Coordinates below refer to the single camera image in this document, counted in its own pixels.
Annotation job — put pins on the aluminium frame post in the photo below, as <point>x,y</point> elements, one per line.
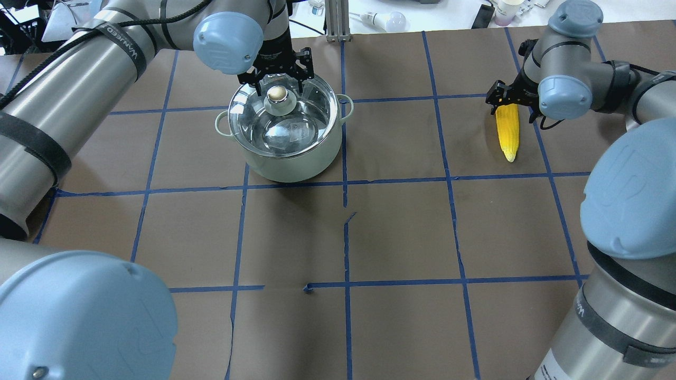
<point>337,21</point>

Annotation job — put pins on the pale green cooking pot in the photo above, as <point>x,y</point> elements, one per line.
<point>307,165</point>

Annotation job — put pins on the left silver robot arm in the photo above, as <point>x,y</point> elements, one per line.
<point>78,314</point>

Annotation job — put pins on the glass pot lid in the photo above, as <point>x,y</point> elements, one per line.
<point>286,119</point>

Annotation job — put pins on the yellow corn cob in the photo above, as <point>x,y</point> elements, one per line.
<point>508,130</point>

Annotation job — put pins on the white paper cup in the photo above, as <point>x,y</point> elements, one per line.
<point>505,11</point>

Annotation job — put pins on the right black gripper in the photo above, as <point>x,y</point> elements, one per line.
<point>518,91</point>

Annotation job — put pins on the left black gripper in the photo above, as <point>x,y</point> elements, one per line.
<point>275,48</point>

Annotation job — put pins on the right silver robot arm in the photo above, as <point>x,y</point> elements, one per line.
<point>621,324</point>

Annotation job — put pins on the white light bulb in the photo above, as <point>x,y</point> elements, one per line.
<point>389,22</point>

